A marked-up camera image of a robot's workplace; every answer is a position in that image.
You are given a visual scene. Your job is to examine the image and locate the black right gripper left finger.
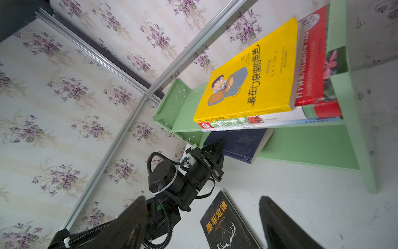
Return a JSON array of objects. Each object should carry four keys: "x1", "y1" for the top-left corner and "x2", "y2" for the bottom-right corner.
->
[{"x1": 78, "y1": 196, "x2": 147, "y2": 249}]

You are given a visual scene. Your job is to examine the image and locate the black book under blue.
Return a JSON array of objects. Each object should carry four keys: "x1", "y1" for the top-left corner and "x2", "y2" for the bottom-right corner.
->
[{"x1": 200, "y1": 191, "x2": 261, "y2": 249}]

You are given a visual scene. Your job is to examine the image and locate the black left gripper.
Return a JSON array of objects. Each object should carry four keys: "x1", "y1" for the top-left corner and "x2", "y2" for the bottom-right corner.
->
[{"x1": 184, "y1": 138, "x2": 226, "y2": 192}]

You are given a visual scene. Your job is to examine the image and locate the aluminium frame top bar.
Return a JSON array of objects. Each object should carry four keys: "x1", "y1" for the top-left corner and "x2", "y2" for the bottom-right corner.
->
[{"x1": 61, "y1": 0, "x2": 246, "y2": 229}]

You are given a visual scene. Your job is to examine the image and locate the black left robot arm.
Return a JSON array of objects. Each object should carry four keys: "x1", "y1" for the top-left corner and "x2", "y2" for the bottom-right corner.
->
[{"x1": 49, "y1": 139, "x2": 226, "y2": 249}]

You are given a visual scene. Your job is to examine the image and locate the dark blue book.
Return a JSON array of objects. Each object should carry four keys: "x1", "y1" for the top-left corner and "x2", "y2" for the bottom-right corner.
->
[{"x1": 203, "y1": 128, "x2": 275, "y2": 164}]

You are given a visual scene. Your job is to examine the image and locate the green wooden bookshelf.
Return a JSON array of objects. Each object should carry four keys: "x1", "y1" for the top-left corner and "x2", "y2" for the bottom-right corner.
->
[{"x1": 153, "y1": 1, "x2": 377, "y2": 194}]

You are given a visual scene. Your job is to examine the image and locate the yellow book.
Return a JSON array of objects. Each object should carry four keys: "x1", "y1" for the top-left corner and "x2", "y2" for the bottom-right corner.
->
[{"x1": 193, "y1": 17, "x2": 305, "y2": 123}]

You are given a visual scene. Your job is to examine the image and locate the green red nature book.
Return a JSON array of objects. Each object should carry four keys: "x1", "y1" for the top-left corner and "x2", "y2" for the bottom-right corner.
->
[{"x1": 197, "y1": 2, "x2": 343, "y2": 130}]

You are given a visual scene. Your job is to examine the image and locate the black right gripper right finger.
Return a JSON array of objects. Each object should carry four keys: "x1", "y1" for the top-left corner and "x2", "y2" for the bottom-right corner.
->
[{"x1": 259, "y1": 196, "x2": 322, "y2": 249}]

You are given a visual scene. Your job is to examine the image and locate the white blue swirl book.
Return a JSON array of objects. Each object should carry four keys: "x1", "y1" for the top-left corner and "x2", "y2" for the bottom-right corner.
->
[{"x1": 198, "y1": 116, "x2": 342, "y2": 132}]

